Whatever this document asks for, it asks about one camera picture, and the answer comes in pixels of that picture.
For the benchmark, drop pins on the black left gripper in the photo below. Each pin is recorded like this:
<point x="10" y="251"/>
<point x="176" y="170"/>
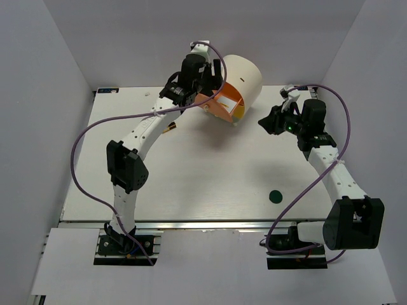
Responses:
<point x="213" y="81"/>

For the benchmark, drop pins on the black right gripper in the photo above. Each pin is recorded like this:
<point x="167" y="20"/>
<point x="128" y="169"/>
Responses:
<point x="271" y="123"/>

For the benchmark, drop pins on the white compact with gold stripe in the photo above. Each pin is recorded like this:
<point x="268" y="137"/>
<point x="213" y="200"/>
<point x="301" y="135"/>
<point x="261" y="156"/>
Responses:
<point x="227" y="103"/>

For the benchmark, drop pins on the orange top drawer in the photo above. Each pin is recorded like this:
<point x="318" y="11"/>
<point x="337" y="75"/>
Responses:
<point x="217" y="110"/>

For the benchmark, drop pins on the yellow drawer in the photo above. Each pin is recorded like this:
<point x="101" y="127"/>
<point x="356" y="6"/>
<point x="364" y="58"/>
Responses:
<point x="239" y="112"/>

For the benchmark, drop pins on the dark green round disc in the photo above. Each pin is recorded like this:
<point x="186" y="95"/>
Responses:
<point x="275" y="196"/>

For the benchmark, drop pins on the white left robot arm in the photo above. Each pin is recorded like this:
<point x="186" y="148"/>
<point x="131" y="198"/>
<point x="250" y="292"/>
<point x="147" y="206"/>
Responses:
<point x="125" y="159"/>

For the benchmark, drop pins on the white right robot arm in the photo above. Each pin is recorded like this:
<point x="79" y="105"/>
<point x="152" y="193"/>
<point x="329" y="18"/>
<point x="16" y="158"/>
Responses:
<point x="355" y="219"/>

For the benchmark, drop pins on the cream cylindrical drawer organizer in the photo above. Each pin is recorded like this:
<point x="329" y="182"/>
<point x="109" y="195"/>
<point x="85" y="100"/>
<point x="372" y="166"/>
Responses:
<point x="246" y="77"/>

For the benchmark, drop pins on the gold lipstick tube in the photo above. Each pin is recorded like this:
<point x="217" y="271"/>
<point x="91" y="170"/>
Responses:
<point x="170" y="127"/>

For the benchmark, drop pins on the blue left corner label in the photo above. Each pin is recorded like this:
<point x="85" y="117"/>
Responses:
<point x="107" y="90"/>

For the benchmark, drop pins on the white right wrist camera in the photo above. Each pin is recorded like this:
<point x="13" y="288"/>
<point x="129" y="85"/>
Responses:
<point x="290" y="94"/>

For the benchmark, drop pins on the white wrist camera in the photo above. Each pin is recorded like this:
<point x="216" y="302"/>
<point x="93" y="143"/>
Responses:
<point x="290" y="94"/>
<point x="200" y="49"/>

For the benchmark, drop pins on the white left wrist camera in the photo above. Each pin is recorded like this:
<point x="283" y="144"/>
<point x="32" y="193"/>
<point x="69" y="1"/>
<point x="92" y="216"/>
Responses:
<point x="200" y="49"/>

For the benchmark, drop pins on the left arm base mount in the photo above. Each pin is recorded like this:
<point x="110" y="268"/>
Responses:
<point x="115" y="249"/>

